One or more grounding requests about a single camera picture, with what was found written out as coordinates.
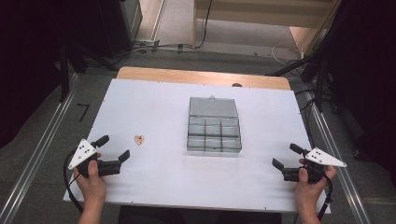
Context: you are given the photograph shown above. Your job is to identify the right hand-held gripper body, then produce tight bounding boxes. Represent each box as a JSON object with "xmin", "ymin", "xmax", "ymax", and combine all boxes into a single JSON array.
[{"xmin": 282, "ymin": 147, "xmax": 347, "ymax": 184}]

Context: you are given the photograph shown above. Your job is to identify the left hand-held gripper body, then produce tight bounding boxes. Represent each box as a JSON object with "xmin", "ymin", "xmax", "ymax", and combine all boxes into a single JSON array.
[{"xmin": 67, "ymin": 138, "xmax": 121, "ymax": 179}]

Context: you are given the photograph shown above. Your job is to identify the clear plastic compartment box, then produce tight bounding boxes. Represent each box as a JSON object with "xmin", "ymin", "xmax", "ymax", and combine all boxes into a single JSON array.
[{"xmin": 186, "ymin": 95, "xmax": 243, "ymax": 154}]

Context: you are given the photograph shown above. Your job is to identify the person's left hand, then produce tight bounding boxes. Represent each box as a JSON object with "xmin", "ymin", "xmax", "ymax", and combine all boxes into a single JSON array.
[{"xmin": 73, "ymin": 152, "xmax": 107, "ymax": 207}]

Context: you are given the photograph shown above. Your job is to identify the person's right hand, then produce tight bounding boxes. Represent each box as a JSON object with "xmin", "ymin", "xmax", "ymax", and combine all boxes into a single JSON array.
[{"xmin": 293, "ymin": 158, "xmax": 338, "ymax": 213}]

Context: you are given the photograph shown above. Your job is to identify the black metal stand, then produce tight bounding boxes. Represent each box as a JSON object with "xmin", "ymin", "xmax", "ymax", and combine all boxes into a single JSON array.
[
  {"xmin": 58, "ymin": 45, "xmax": 71, "ymax": 103},
  {"xmin": 269, "ymin": 54, "xmax": 331, "ymax": 113}
]

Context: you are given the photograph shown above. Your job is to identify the person's dark trouser legs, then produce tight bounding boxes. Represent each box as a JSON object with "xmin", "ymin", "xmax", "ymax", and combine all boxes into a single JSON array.
[{"xmin": 117, "ymin": 204, "xmax": 283, "ymax": 224}]

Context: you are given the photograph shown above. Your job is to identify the dark curtain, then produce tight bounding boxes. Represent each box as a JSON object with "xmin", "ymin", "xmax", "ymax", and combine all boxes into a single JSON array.
[{"xmin": 0, "ymin": 0, "xmax": 101, "ymax": 148}]

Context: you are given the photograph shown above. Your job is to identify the black equipment cabinet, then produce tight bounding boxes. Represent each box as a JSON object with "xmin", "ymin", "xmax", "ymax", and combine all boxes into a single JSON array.
[{"xmin": 92, "ymin": 0, "xmax": 144, "ymax": 60}]

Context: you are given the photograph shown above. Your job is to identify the metal floor rail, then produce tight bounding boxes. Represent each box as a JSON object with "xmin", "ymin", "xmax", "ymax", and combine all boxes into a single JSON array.
[
  {"xmin": 303, "ymin": 91, "xmax": 372, "ymax": 224},
  {"xmin": 0, "ymin": 74, "xmax": 79, "ymax": 224}
]

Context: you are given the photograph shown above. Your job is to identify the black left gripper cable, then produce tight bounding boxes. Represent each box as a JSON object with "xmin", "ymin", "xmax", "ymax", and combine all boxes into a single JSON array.
[{"xmin": 63, "ymin": 149, "xmax": 86, "ymax": 216}]

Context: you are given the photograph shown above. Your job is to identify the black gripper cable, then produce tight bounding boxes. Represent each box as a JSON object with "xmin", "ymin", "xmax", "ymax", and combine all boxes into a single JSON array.
[
  {"xmin": 317, "ymin": 173, "xmax": 334, "ymax": 222},
  {"xmin": 63, "ymin": 149, "xmax": 86, "ymax": 216}
]

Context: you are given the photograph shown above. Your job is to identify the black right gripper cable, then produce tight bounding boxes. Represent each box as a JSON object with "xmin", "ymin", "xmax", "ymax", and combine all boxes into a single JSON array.
[{"xmin": 317, "ymin": 173, "xmax": 334, "ymax": 222}]

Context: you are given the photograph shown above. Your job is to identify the white floor cable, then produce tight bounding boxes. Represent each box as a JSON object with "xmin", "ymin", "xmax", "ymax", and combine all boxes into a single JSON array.
[{"xmin": 271, "ymin": 42, "xmax": 305, "ymax": 68}]

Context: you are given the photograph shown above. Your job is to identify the light wooden furniture frame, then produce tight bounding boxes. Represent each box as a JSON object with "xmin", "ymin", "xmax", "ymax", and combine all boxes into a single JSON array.
[{"xmin": 191, "ymin": 0, "xmax": 342, "ymax": 50}]

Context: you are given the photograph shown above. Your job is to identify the black floor cable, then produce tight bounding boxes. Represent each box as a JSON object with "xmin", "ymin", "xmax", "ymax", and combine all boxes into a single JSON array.
[{"xmin": 111, "ymin": 0, "xmax": 214, "ymax": 60}]

